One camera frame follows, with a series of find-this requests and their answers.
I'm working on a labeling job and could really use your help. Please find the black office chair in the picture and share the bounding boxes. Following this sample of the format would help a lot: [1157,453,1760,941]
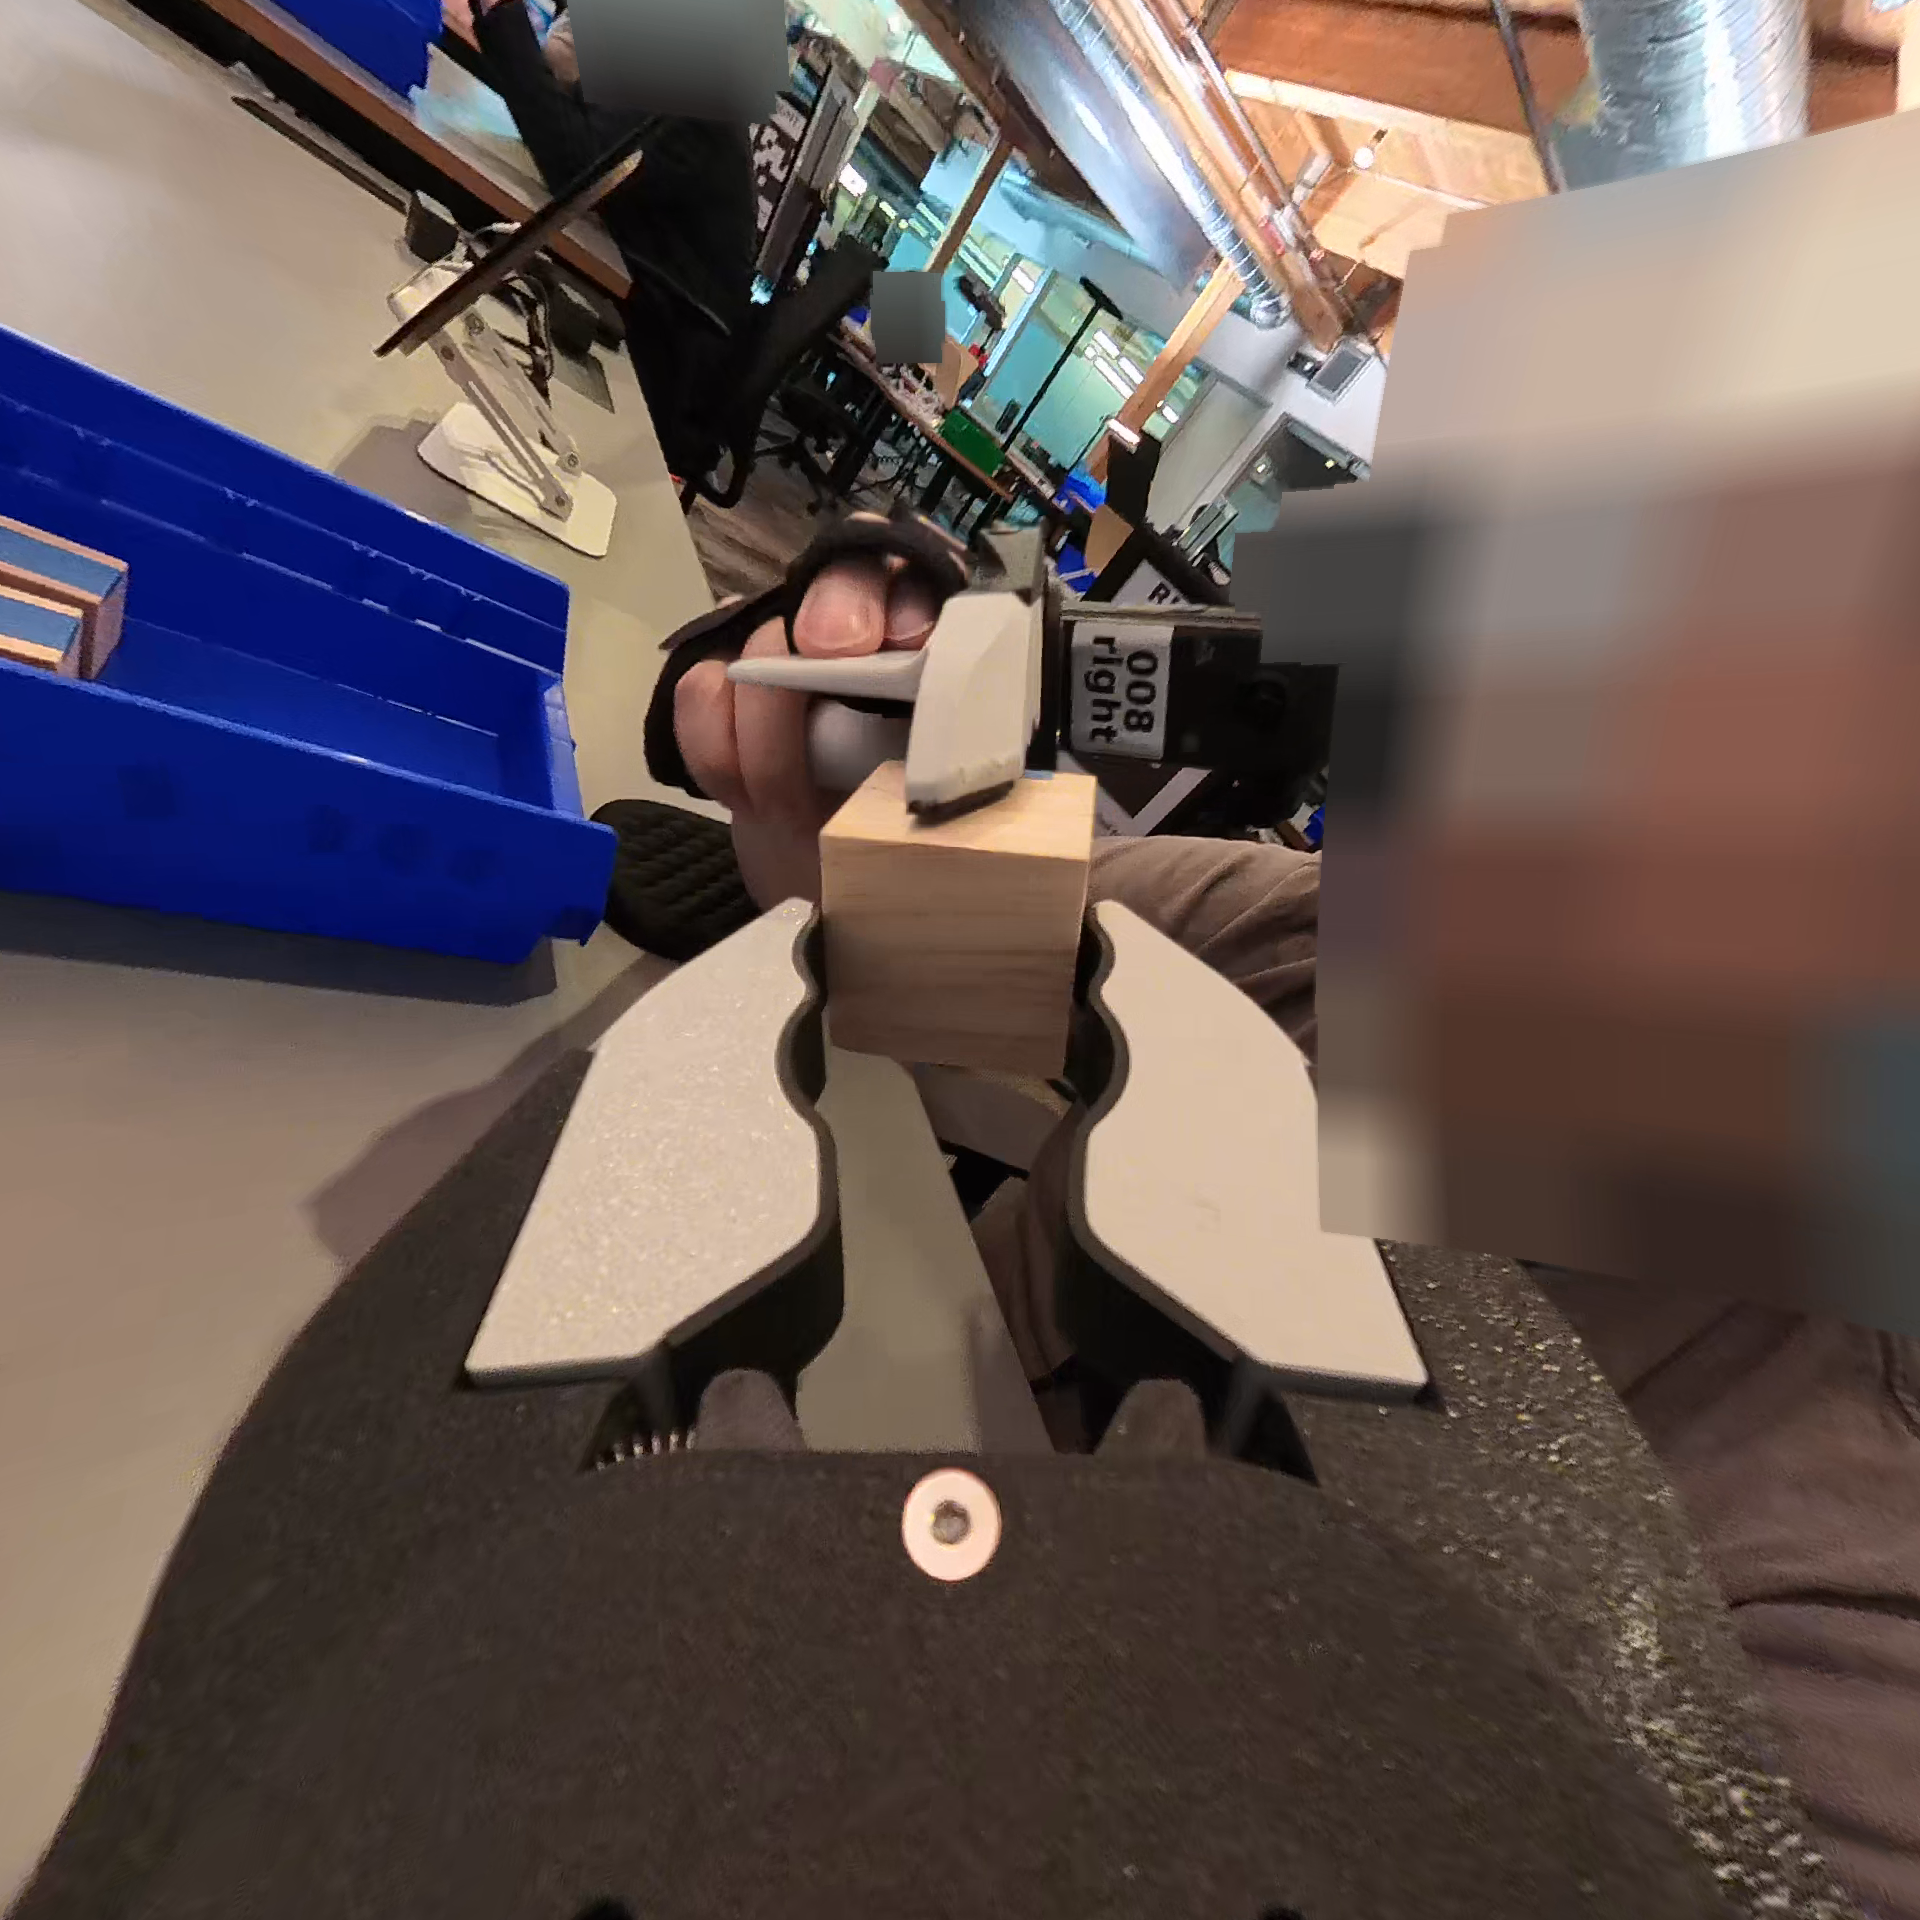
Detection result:
[660,231,889,511]

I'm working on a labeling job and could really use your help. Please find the blue plastic bin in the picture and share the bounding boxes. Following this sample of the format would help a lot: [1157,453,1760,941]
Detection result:
[0,323,619,965]

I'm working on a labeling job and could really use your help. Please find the black wrist rest pad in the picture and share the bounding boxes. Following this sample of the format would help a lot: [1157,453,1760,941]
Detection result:
[593,800,760,962]

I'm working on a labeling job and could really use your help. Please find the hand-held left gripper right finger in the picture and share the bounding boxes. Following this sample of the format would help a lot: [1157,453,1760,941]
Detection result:
[1049,901,1427,1426]

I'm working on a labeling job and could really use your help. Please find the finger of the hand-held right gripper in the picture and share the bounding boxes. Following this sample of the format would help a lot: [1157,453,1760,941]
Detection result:
[903,589,1057,822]

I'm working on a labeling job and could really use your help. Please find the person's right hand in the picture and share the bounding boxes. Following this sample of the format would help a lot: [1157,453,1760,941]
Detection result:
[675,566,944,912]

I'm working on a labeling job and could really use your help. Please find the wooden edged desk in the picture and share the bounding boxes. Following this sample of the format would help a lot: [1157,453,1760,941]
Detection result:
[128,0,636,301]

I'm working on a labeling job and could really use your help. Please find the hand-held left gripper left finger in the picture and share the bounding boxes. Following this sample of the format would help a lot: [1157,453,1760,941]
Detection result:
[464,903,839,1414]

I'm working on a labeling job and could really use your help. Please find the stacked blue storage bins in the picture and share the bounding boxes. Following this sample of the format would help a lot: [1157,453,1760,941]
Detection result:
[248,0,482,96]

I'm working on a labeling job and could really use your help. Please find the silver ventilation duct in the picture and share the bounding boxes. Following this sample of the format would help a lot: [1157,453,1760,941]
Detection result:
[961,0,1308,324]
[1552,0,1844,184]

